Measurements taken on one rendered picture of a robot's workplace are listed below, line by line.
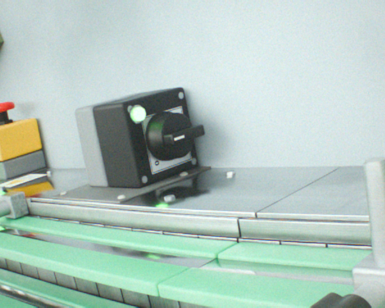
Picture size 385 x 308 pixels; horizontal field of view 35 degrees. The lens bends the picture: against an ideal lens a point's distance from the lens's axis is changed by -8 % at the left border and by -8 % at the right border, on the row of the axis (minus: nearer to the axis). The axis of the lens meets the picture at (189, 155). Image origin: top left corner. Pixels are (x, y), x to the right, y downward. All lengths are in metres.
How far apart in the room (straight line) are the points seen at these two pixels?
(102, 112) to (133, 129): 0.04
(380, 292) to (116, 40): 0.49
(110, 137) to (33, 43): 0.28
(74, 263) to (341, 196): 0.20
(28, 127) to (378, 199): 0.63
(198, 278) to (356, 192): 0.13
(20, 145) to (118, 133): 0.28
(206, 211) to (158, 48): 0.23
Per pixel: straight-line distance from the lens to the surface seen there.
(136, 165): 0.58
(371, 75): 0.50
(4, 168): 0.82
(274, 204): 0.45
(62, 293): 0.63
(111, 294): 0.60
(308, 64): 0.53
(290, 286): 0.35
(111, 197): 0.57
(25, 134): 0.84
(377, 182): 0.27
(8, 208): 0.66
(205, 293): 0.36
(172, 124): 0.58
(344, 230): 0.39
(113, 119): 0.58
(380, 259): 0.29
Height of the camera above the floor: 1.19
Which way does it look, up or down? 43 degrees down
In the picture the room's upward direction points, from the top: 110 degrees counter-clockwise
